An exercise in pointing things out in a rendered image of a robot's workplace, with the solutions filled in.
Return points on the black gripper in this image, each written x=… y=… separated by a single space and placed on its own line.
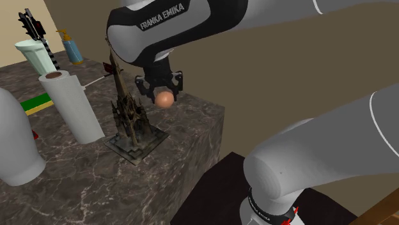
x=159 y=74

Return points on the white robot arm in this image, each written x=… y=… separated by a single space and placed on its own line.
x=327 y=146

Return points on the peach egg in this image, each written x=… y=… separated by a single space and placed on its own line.
x=164 y=100

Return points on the dark gothic spire model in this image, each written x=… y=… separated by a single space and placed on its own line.
x=129 y=112

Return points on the white paper towel roll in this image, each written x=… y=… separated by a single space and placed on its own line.
x=73 y=109

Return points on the blue soap dispenser yellow pump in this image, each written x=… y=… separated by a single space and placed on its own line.
x=72 y=51

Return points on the black robot stand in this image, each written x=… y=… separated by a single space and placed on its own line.
x=215 y=193

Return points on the green and yellow book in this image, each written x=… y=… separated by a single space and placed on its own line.
x=35 y=103

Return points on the pale green ribbed cup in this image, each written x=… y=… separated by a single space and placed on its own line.
x=35 y=56

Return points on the small red object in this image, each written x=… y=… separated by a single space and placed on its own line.
x=35 y=135

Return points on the white rounded vase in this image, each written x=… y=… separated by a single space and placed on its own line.
x=15 y=143

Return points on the brown wooden furniture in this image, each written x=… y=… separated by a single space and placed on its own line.
x=378 y=212

